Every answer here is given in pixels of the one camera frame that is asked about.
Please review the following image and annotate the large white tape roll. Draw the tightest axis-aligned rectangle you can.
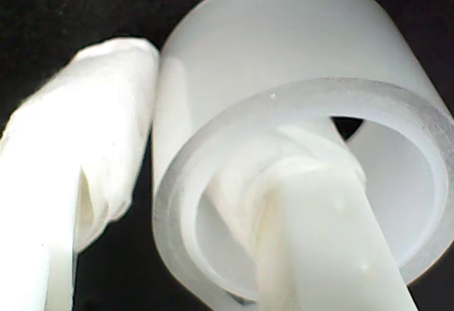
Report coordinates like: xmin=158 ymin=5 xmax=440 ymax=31
xmin=151 ymin=0 xmax=454 ymax=305

